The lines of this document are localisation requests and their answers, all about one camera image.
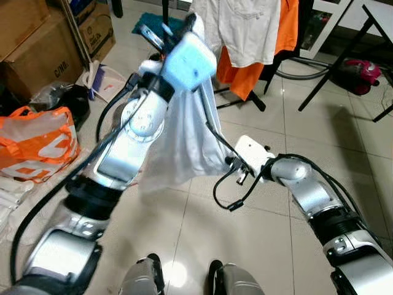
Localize white table black legs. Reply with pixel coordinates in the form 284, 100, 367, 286
298, 0, 393, 124

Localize thin white garment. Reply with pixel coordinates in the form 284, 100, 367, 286
138, 12, 238, 195

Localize orange plastic bag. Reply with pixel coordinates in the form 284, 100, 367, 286
0, 106, 82, 184

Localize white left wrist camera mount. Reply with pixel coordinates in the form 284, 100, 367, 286
161, 32, 218, 93

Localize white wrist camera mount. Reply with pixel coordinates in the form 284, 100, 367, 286
233, 135, 276, 180
161, 32, 218, 93

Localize white short sleeve shirt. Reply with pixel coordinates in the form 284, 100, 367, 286
192, 0, 284, 68

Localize teal floor mat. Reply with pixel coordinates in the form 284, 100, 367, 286
132, 12, 185, 39

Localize chrome black clothes rack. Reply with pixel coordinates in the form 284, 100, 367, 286
160, 0, 267, 113

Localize white dustpan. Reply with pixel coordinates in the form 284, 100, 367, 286
83, 60, 128, 103

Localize orange polo shirt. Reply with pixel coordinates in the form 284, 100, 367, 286
216, 0, 300, 101

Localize plain brown cardboard box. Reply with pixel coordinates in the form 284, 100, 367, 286
0, 0, 55, 62

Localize grey robot leg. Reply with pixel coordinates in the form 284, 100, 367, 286
119, 253, 166, 295
207, 259, 266, 295

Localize pink vacuum cleaner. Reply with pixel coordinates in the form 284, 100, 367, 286
273, 57, 384, 88

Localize black wire hanger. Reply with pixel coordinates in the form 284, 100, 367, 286
195, 77, 240, 162

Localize grey left robot leg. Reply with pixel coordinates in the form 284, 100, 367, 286
119, 253, 166, 295

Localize black bag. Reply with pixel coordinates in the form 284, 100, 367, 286
28, 82, 93, 132

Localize large brown cardboard box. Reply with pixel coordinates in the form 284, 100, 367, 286
0, 9, 88, 103

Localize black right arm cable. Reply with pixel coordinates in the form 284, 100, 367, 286
212, 152, 369, 246

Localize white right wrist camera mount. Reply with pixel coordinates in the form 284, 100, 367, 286
233, 135, 276, 180

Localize grey right robot leg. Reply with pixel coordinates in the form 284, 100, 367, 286
207, 259, 266, 295

